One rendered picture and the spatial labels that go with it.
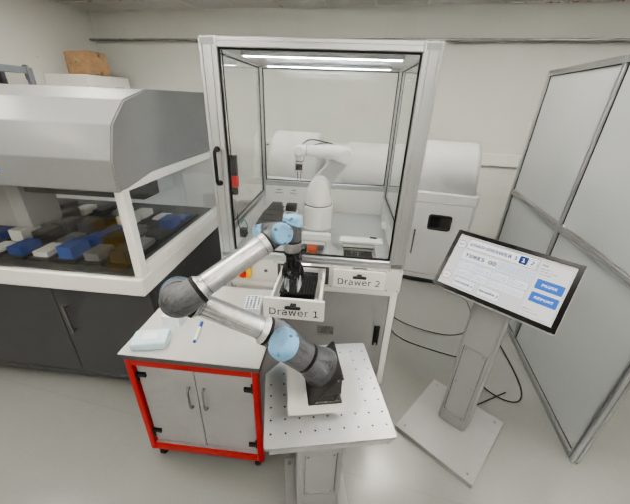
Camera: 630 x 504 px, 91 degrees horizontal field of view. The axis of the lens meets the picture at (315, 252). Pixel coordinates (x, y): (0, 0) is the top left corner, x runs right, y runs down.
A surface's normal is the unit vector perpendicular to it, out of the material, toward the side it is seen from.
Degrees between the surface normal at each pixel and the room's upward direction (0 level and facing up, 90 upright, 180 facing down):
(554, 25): 90
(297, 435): 0
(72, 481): 0
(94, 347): 90
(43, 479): 0
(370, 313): 90
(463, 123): 90
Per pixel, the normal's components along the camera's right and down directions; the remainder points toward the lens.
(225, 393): -0.10, 0.43
